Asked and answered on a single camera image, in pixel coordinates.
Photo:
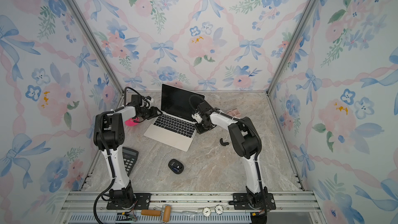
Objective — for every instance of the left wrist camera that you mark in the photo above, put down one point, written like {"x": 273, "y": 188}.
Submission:
{"x": 146, "y": 101}

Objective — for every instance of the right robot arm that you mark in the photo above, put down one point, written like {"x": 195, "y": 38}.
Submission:
{"x": 246, "y": 143}

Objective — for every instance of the white round knob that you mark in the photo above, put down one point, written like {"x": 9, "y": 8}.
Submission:
{"x": 219, "y": 209}
{"x": 206, "y": 211}

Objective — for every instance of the white round knob left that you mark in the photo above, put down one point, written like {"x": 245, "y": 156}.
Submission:
{"x": 206, "y": 211}

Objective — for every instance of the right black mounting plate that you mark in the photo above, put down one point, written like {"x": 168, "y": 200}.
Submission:
{"x": 247, "y": 201}

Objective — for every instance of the black wireless mouse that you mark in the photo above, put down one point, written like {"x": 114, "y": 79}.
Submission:
{"x": 176, "y": 166}

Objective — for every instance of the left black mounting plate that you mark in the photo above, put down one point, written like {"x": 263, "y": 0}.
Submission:
{"x": 137, "y": 201}

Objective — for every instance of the black calculator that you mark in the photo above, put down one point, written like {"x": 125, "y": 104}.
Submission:
{"x": 130, "y": 158}

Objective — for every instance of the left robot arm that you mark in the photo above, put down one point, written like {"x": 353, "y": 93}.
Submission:
{"x": 109, "y": 137}

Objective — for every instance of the black mounting plate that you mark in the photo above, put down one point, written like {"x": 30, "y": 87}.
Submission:
{"x": 247, "y": 201}
{"x": 137, "y": 201}

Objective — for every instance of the white round knob right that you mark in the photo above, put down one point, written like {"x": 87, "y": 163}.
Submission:
{"x": 219, "y": 209}

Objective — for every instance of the pink small toy appliance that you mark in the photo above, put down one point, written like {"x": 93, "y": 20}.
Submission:
{"x": 234, "y": 113}

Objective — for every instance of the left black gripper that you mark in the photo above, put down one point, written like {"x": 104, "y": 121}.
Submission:
{"x": 155, "y": 113}

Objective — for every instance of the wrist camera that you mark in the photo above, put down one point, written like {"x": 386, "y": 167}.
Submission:
{"x": 197, "y": 117}
{"x": 146, "y": 101}

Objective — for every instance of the black mouse battery cover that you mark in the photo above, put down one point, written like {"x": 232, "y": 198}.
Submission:
{"x": 223, "y": 142}

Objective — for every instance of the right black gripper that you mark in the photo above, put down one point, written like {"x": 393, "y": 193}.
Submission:
{"x": 199, "y": 130}

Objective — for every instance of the aluminium front rail frame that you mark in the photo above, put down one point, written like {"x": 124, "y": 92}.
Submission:
{"x": 292, "y": 207}

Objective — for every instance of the pink plush doll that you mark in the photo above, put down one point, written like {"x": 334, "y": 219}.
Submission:
{"x": 132, "y": 122}

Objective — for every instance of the silver laptop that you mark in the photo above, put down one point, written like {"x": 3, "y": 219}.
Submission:
{"x": 175, "y": 127}

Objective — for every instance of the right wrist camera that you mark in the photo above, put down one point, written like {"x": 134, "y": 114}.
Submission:
{"x": 197, "y": 117}

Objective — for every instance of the wooden handle roller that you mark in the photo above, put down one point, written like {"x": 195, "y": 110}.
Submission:
{"x": 164, "y": 213}

